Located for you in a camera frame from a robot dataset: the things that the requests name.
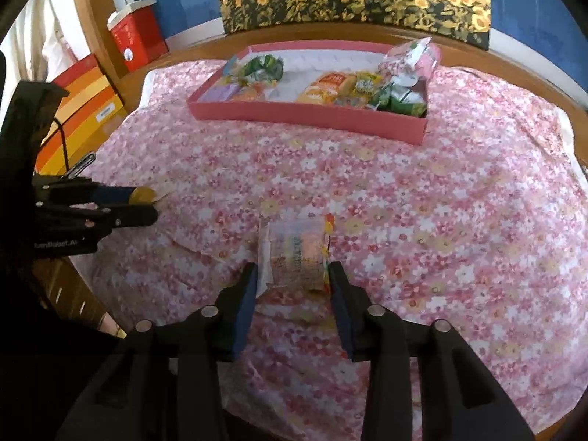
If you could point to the yellow jelly cup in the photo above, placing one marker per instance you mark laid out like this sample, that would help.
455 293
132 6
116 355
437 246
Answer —
142 195

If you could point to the red box white lid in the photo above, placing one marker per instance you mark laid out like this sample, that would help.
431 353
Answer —
138 36

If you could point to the small orange striped candy packet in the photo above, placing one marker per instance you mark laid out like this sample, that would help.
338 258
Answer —
248 93

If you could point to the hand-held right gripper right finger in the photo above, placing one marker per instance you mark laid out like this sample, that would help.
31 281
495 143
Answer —
342 305

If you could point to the pink cardboard box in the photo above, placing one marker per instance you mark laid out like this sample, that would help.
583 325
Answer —
321 119

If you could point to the white curtain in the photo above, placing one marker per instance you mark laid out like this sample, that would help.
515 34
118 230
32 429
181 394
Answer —
41 41

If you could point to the small green snack bag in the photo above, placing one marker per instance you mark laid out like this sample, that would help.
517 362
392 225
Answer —
262 68

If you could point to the orange striped box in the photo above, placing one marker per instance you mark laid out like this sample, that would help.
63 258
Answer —
87 96

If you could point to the sunflower painting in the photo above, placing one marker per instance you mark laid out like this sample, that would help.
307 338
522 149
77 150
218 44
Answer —
344 0

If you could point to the pink snack packet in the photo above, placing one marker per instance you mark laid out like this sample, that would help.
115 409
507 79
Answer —
404 62

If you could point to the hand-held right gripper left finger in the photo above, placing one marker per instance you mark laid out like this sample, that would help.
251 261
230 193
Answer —
246 305

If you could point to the clear snack packet colourful edge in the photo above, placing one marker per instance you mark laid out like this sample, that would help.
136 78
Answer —
294 252

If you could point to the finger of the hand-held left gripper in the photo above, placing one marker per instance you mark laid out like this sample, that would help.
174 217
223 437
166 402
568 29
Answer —
133 216
115 195

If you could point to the clear candy packet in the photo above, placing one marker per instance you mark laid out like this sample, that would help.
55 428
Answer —
233 71

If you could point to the wooden platform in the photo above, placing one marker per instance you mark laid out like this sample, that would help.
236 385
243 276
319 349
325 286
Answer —
528 80

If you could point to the large orange rice cracker bag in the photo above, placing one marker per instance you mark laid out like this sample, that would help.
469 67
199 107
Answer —
324 87

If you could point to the large green snack bag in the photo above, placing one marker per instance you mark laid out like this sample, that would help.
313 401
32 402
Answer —
399 99

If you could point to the purple tin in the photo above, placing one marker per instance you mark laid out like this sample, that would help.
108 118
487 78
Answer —
220 92

